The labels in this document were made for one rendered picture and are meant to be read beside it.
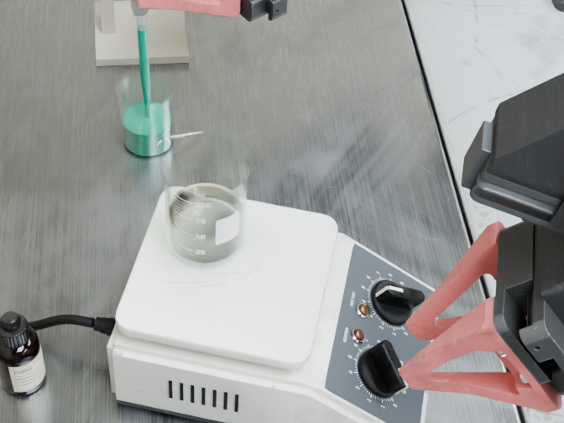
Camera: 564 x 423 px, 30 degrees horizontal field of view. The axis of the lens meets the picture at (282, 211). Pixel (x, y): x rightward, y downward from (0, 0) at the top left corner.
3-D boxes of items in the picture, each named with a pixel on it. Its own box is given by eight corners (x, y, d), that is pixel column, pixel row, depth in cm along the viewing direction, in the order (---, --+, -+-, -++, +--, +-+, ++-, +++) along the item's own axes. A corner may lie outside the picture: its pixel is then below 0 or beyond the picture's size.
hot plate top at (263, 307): (340, 225, 70) (342, 216, 69) (307, 374, 62) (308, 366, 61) (164, 190, 71) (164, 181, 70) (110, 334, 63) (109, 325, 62)
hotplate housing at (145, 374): (435, 311, 75) (456, 240, 69) (414, 474, 67) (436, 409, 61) (135, 251, 77) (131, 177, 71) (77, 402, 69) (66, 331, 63)
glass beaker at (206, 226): (262, 230, 68) (268, 142, 62) (222, 288, 65) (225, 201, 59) (181, 196, 70) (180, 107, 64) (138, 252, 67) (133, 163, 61)
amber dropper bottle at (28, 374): (-10, 383, 69) (-27, 321, 64) (19, 351, 71) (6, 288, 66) (26, 404, 68) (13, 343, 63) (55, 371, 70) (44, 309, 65)
